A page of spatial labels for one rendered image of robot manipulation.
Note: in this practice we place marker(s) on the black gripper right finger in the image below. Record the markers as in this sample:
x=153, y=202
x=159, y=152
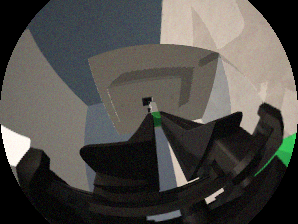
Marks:
x=191, y=141

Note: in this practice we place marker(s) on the green square patch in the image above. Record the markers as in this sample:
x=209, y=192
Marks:
x=284, y=152

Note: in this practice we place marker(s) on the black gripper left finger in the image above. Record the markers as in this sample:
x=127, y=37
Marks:
x=136, y=153

